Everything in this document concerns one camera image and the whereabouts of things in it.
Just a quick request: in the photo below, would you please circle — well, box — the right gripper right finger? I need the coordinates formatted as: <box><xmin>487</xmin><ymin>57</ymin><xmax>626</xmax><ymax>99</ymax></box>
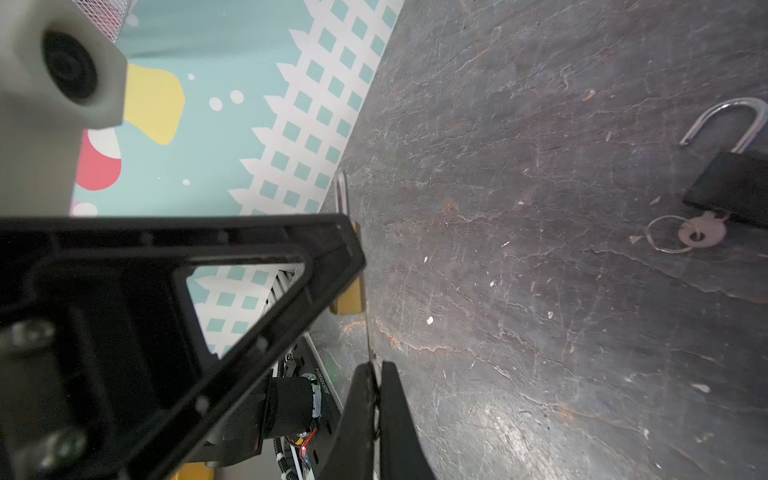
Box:
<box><xmin>379</xmin><ymin>361</ymin><xmax>435</xmax><ymax>480</ymax></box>

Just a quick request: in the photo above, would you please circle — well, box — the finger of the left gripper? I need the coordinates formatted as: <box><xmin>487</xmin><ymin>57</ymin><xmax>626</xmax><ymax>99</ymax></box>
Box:
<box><xmin>1</xmin><ymin>214</ymin><xmax>365</xmax><ymax>479</ymax></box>

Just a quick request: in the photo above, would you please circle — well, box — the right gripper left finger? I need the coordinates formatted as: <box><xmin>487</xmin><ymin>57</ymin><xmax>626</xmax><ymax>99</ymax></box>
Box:
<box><xmin>318</xmin><ymin>363</ymin><xmax>378</xmax><ymax>480</ymax></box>

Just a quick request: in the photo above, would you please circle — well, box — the brass padlock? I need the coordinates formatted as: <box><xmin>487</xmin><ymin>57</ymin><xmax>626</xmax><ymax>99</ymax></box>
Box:
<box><xmin>330</xmin><ymin>170</ymin><xmax>366</xmax><ymax>316</ymax></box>

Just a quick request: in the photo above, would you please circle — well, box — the silver key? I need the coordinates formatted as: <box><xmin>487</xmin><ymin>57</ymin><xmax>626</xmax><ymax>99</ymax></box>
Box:
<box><xmin>644</xmin><ymin>211</ymin><xmax>730</xmax><ymax>255</ymax></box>

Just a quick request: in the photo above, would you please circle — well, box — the black padlock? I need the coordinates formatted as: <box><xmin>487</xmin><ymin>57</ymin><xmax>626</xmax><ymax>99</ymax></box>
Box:
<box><xmin>679</xmin><ymin>97</ymin><xmax>767</xmax><ymax>228</ymax></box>

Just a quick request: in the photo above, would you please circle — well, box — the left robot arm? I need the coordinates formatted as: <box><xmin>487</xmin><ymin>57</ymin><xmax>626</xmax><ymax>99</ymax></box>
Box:
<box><xmin>1</xmin><ymin>214</ymin><xmax>366</xmax><ymax>479</ymax></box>

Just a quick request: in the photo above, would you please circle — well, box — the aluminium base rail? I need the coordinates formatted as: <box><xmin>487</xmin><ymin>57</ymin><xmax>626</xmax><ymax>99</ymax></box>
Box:
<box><xmin>262</xmin><ymin>332</ymin><xmax>342</xmax><ymax>479</ymax></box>

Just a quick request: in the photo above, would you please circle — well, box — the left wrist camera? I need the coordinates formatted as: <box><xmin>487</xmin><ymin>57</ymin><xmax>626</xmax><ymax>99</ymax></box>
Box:
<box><xmin>1</xmin><ymin>1</ymin><xmax>127</xmax><ymax>217</ymax></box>

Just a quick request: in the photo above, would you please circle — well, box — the white wire basket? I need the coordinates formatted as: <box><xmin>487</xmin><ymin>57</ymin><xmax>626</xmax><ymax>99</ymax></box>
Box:
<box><xmin>73</xmin><ymin>0</ymin><xmax>131</xmax><ymax>43</ymax></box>

